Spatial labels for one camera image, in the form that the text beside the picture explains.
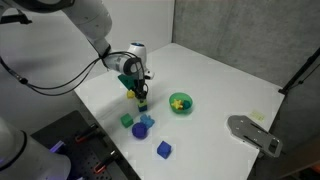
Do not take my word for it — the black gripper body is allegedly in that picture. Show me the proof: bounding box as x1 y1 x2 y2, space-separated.
128 57 156 98

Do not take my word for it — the yellow-green block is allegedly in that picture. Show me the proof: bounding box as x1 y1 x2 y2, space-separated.
138 99 147 107

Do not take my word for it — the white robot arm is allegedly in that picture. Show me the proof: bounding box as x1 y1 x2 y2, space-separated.
0 0 154 101

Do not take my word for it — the dark teal block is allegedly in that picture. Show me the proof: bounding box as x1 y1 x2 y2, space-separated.
138 105 148 112

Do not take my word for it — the green cube block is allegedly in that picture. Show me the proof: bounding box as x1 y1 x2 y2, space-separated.
120 114 133 128

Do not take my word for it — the green plastic bowl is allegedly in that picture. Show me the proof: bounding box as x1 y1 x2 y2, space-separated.
169 92 193 114

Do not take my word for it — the teal toy in bowl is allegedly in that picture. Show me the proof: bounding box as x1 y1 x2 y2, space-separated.
183 101 191 110

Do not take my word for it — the blue cube block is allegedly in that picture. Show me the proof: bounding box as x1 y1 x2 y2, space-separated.
157 141 172 159

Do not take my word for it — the yellow duck toy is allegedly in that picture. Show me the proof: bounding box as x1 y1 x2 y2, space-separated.
126 90 135 99

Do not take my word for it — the light blue toy figure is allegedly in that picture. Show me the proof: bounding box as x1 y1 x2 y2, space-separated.
140 114 155 128

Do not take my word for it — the yellow star toy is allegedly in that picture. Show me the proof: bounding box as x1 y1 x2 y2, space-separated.
171 99 183 110

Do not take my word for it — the purple spiky ball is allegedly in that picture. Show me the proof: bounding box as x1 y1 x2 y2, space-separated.
132 122 147 139

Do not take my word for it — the orange black clamp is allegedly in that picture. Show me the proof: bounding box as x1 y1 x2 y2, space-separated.
93 151 118 174
75 124 98 143

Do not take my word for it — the yellow sticky note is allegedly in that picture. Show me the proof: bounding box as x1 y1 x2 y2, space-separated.
250 111 265 121

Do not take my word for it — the grey metal mounting plate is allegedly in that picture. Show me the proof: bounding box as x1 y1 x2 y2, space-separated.
227 115 283 158

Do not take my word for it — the black vertical pole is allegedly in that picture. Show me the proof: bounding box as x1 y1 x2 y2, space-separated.
279 47 320 95

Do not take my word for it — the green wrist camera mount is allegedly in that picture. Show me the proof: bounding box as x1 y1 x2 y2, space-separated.
118 74 135 90

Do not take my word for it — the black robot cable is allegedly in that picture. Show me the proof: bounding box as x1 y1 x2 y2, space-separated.
0 49 143 98

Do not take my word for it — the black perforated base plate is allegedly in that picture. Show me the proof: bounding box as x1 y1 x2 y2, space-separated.
32 111 141 180

